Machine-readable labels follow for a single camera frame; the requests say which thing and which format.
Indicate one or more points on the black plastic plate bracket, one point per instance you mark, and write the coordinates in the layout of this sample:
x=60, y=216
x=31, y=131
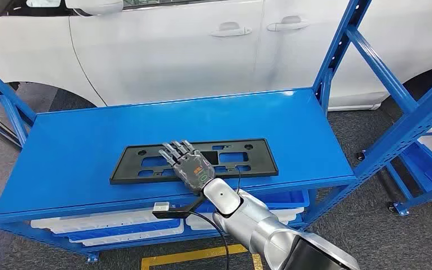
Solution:
x=260, y=164

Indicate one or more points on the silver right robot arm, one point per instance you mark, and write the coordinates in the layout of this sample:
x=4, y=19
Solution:
x=260, y=223

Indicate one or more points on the blue metal shelf rack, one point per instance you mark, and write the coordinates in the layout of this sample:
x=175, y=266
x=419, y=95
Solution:
x=421, y=164
x=89, y=149

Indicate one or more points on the white car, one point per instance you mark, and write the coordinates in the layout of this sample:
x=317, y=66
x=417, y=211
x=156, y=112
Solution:
x=164, y=56

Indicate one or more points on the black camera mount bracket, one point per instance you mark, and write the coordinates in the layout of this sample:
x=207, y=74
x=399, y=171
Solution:
x=175, y=214

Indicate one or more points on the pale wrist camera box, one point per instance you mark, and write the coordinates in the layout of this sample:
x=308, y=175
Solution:
x=162, y=207

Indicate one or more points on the dark metal floor rail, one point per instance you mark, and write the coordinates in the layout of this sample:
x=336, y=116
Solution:
x=0, y=130

